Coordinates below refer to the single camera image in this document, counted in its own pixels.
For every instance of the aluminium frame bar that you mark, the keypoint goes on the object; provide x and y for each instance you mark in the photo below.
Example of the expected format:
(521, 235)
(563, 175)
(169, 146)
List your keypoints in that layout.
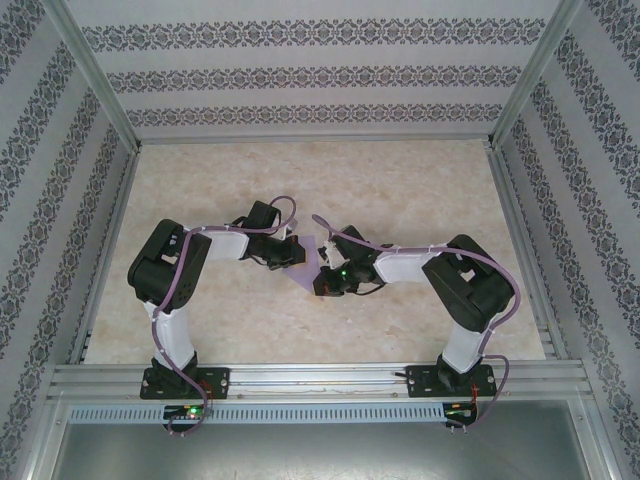
(602, 440)
(42, 445)

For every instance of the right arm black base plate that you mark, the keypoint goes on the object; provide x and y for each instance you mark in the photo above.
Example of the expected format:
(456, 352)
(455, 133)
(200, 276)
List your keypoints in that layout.
(420, 382)

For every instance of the aluminium mounting rail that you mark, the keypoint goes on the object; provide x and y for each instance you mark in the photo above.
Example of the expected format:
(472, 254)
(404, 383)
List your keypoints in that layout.
(310, 377)

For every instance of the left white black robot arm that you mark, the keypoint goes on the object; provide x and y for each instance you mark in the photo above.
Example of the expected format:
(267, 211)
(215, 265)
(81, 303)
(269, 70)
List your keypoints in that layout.
(225, 245)

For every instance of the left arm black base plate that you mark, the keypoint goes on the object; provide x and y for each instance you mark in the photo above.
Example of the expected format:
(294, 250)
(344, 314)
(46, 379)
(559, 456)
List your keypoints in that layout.
(220, 382)

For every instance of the aluminium side rail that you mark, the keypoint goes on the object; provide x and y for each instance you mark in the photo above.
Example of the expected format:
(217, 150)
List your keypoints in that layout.
(107, 245)
(526, 250)

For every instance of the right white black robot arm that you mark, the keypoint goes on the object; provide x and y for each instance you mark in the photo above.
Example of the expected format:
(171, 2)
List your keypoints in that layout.
(405, 262)

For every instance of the aluminium frame post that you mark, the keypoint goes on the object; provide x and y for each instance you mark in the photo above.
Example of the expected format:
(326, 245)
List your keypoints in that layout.
(532, 75)
(92, 75)

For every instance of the purple paper sheet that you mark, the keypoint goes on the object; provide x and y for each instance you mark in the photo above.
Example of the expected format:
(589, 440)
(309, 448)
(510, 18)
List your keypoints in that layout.
(305, 272)

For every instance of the grey metal sheet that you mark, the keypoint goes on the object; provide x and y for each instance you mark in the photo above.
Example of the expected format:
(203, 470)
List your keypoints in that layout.
(320, 455)

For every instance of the aluminium rear rail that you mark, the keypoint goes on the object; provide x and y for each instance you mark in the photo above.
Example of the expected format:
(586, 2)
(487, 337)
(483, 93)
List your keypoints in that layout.
(315, 138)

